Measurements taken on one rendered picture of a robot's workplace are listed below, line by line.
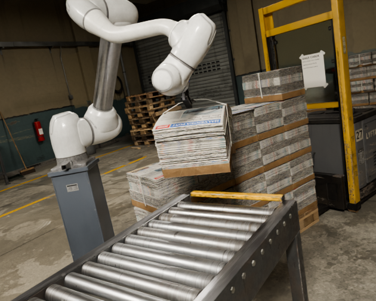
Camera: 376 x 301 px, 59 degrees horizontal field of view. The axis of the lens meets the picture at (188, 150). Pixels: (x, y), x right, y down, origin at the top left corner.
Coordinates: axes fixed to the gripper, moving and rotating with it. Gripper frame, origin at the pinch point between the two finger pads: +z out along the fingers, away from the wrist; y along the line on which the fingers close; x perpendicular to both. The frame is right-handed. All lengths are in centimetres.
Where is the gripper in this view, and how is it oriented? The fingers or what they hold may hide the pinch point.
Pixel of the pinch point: (189, 84)
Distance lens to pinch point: 149.7
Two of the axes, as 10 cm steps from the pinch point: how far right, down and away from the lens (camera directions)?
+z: 2.1, -1.5, 9.7
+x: 9.7, -1.1, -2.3
